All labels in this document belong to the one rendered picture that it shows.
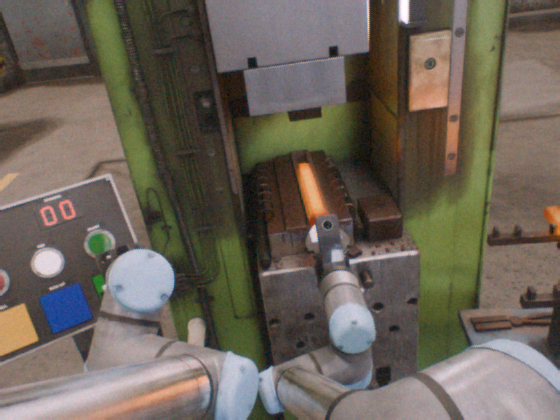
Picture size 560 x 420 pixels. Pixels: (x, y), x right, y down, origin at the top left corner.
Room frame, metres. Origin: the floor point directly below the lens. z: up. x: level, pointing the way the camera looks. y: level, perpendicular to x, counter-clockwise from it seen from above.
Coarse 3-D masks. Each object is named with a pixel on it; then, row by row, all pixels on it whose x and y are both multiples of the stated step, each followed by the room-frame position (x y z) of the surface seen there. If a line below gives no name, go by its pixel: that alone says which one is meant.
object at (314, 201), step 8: (304, 168) 1.28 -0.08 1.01; (304, 176) 1.23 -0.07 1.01; (312, 176) 1.23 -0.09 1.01; (304, 184) 1.19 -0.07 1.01; (312, 184) 1.18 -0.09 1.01; (312, 192) 1.13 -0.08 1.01; (312, 200) 1.09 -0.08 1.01; (320, 200) 1.09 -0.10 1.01; (312, 208) 1.05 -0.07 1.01; (320, 208) 1.05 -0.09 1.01; (312, 216) 1.00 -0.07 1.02; (312, 224) 1.00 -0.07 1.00
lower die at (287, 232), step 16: (272, 160) 1.43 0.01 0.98; (288, 160) 1.39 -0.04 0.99; (320, 160) 1.36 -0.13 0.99; (272, 176) 1.32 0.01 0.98; (288, 176) 1.29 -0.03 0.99; (320, 176) 1.26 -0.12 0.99; (272, 192) 1.22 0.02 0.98; (288, 192) 1.19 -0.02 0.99; (304, 192) 1.16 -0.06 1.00; (320, 192) 1.15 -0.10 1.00; (336, 192) 1.15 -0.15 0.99; (272, 208) 1.13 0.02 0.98; (288, 208) 1.11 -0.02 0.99; (304, 208) 1.09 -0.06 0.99; (336, 208) 1.07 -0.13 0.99; (272, 224) 1.06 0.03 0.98; (288, 224) 1.03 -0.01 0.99; (304, 224) 1.02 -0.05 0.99; (352, 224) 1.02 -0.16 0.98; (272, 240) 1.01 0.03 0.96; (288, 240) 1.01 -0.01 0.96; (304, 240) 1.01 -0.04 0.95; (352, 240) 1.02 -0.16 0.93; (272, 256) 1.01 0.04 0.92
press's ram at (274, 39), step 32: (224, 0) 1.01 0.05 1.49; (256, 0) 1.01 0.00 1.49; (288, 0) 1.01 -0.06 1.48; (320, 0) 1.01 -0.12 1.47; (352, 0) 1.02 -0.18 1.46; (224, 32) 1.01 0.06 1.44; (256, 32) 1.01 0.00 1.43; (288, 32) 1.01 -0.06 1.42; (320, 32) 1.01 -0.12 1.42; (352, 32) 1.02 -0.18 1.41; (224, 64) 1.01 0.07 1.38
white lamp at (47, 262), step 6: (48, 252) 0.85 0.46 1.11; (36, 258) 0.84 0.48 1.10; (42, 258) 0.84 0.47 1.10; (48, 258) 0.85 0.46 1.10; (54, 258) 0.85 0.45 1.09; (36, 264) 0.83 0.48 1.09; (42, 264) 0.84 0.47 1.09; (48, 264) 0.84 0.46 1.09; (54, 264) 0.84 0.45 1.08; (42, 270) 0.83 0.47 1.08; (48, 270) 0.83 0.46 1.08; (54, 270) 0.84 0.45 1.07
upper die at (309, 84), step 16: (256, 64) 1.04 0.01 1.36; (288, 64) 1.01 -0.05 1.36; (304, 64) 1.01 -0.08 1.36; (320, 64) 1.01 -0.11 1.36; (336, 64) 1.01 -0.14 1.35; (256, 80) 1.01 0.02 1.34; (272, 80) 1.01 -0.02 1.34; (288, 80) 1.01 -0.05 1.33; (304, 80) 1.01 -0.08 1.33; (320, 80) 1.01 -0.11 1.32; (336, 80) 1.01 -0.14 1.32; (256, 96) 1.01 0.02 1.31; (272, 96) 1.01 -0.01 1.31; (288, 96) 1.01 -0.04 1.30; (304, 96) 1.01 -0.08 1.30; (320, 96) 1.01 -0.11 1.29; (336, 96) 1.01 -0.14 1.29; (256, 112) 1.01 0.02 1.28; (272, 112) 1.01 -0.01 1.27
